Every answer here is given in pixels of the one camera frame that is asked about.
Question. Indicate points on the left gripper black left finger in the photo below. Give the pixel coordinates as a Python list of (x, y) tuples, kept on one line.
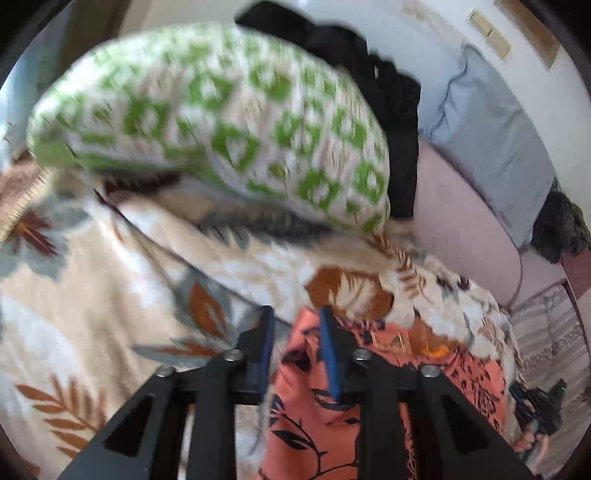
[(183, 421)]

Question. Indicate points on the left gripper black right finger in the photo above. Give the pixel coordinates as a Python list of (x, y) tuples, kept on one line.
[(414, 421)]

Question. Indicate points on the orange floral garment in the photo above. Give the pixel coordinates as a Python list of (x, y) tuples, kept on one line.
[(311, 437)]

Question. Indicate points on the right hand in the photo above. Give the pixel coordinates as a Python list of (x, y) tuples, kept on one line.
[(537, 444)]

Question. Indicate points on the grey striped cloth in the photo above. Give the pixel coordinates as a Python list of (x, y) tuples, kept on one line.
[(552, 344)]

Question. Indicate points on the beige leaf-print plush blanket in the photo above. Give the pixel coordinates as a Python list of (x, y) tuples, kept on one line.
[(105, 279)]

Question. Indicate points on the dark fuzzy cloth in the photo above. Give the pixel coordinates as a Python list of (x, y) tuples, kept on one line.
[(560, 228)]

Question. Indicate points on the pink bed sheet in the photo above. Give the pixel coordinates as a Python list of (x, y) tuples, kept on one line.
[(452, 222)]

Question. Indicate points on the green white checkered pillow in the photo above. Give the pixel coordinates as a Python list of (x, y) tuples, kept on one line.
[(235, 108)]

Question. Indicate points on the grey blue pillow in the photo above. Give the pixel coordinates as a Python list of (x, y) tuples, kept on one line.
[(484, 132)]

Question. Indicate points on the black cloth on pillow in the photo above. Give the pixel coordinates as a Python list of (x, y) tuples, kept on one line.
[(393, 97)]

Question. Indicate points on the beige wall switch plate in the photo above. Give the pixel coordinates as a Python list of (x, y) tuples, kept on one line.
[(493, 37)]

